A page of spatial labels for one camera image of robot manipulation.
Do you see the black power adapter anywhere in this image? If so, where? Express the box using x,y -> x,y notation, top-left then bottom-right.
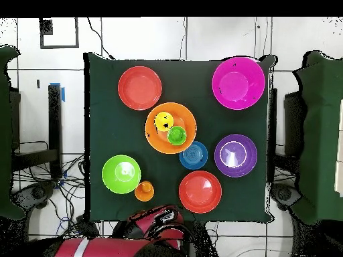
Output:
76,215 -> 100,238

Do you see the black rounded floor machine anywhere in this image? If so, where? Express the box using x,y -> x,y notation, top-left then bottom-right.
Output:
270,183 -> 303,212
10,180 -> 58,215

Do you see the dark green table cloth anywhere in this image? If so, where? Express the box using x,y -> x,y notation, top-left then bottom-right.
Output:
83,52 -> 278,224

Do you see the blue tape strip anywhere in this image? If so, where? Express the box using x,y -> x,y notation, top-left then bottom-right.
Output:
49,82 -> 66,102

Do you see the black metal stand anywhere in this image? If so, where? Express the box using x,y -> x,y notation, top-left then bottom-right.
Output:
11,83 -> 64,180

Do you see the white paper sheet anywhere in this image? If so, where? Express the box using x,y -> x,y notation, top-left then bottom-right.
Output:
334,98 -> 343,198

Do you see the orange plastic bowl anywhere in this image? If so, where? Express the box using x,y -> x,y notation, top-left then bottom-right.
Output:
144,102 -> 198,155

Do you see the black square floor frame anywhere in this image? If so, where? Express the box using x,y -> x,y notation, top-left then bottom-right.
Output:
39,17 -> 80,50

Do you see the red plastic bowl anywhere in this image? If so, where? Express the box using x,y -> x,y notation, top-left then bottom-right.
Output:
117,66 -> 163,111
178,170 -> 223,214

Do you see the blue plastic bowl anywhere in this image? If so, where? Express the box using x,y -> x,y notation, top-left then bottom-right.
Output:
178,141 -> 209,171

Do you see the yellow plastic cup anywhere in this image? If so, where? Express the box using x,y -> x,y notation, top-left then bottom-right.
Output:
154,111 -> 175,133

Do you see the green plastic cup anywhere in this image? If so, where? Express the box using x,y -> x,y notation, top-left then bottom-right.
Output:
166,125 -> 188,146

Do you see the neighbouring green cloth table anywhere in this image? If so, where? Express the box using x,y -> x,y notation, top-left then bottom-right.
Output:
0,45 -> 26,221
290,50 -> 343,226

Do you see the black computer tower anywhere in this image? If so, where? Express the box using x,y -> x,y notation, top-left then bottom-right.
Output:
283,90 -> 306,159

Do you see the blue cable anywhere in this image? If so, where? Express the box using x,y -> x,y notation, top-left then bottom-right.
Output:
57,215 -> 72,232

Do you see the tangle of black cables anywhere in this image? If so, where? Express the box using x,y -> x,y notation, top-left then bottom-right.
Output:
11,140 -> 119,239

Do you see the black floor cable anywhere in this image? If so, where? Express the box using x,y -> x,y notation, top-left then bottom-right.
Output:
86,17 -> 115,60

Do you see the green plastic bowl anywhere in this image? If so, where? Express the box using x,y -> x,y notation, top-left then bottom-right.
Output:
101,154 -> 142,195

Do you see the pink plastic bowl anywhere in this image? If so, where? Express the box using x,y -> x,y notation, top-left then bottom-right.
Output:
212,56 -> 266,110

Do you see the orange plastic cup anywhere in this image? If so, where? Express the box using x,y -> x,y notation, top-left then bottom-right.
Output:
134,180 -> 155,202

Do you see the purple plastic bowl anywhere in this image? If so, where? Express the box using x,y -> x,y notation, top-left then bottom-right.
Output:
214,134 -> 259,178

